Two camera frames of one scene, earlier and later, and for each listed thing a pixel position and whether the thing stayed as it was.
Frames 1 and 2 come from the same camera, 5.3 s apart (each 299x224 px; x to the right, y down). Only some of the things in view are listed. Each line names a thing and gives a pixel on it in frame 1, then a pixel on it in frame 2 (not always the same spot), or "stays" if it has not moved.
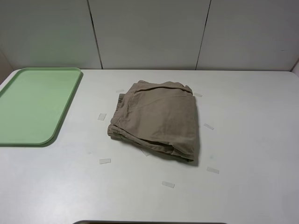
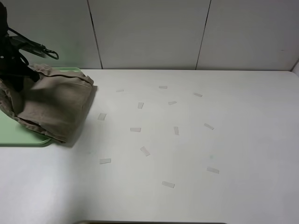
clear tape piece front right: x=212 y=169 stays
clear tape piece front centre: x=168 y=184 stays
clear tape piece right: x=207 y=125 stays
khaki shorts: x=160 y=116 -> x=55 y=104
